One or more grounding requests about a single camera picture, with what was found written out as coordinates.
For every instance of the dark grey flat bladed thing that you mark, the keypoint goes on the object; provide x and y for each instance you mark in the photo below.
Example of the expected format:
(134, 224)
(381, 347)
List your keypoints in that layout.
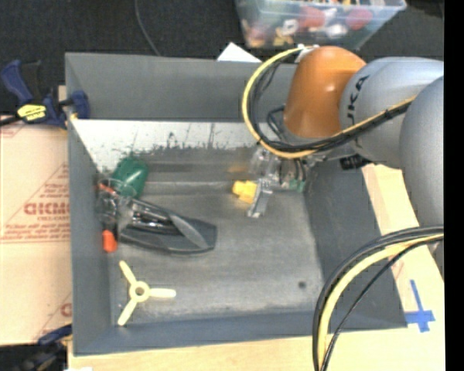
(166, 236)

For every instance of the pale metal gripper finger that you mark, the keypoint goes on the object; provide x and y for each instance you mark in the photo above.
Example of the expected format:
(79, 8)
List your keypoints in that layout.
(255, 205)
(265, 201)

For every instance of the yellow toy block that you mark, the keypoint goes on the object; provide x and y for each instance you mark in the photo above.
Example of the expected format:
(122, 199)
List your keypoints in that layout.
(243, 191)

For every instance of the grey metal bin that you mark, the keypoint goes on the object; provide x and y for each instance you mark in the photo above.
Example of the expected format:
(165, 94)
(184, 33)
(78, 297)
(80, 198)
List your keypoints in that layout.
(255, 269)

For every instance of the brown cardboard board red print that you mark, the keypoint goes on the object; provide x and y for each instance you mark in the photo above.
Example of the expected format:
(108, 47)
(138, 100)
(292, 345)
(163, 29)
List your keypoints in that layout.
(31, 215)

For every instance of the black cylinder on white bracket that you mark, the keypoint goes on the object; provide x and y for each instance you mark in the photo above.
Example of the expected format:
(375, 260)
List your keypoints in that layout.
(352, 163)

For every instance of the small orange cap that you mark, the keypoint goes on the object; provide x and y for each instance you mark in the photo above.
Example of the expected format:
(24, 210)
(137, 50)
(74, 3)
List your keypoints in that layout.
(109, 242)

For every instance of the dark green cup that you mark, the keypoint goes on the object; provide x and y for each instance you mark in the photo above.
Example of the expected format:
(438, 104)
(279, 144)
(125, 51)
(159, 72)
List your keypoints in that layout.
(131, 174)

